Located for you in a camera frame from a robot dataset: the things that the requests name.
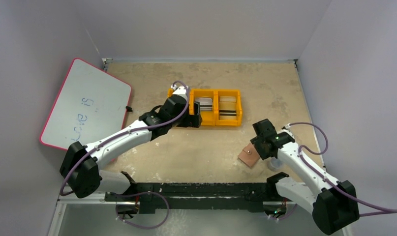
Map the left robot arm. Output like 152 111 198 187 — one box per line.
60 95 202 198

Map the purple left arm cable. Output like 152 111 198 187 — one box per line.
59 80 190 197

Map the small clear cup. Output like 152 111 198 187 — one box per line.
267 158 283 172

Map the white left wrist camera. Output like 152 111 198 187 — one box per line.
171 85 189 99

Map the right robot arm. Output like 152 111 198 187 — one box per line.
250 119 360 235

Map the pink framed whiteboard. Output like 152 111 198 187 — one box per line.
39 58 133 163

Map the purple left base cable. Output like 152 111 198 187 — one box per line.
115 191 170 230

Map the aluminium frame rail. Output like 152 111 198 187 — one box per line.
56 195 121 207

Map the card stack black stripe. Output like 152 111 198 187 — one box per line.
219 96 237 120

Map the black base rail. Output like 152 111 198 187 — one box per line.
105 182 292 214

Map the yellow left bin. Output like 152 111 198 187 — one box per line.
161 89 195 127

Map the yellow bin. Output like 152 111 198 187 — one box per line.
161 89 195 127
215 89 243 127
190 89 218 126

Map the brown leather card holder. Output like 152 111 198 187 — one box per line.
238 143 260 168

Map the yellow right bin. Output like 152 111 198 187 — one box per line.
215 89 243 127

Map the stack of white cards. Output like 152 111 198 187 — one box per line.
194 97 213 112

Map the yellow middle bin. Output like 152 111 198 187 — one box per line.
190 89 218 126

